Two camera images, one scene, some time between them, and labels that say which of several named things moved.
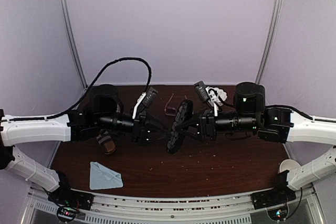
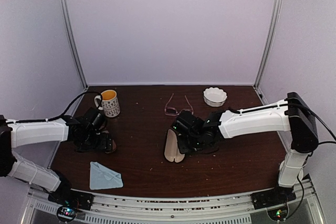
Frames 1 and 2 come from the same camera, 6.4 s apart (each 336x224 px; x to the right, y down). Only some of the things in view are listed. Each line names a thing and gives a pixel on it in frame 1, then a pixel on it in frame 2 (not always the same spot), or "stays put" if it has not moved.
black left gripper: x=137 y=135 to x=105 y=144
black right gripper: x=207 y=123 to x=184 y=149
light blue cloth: x=102 y=177 stays put
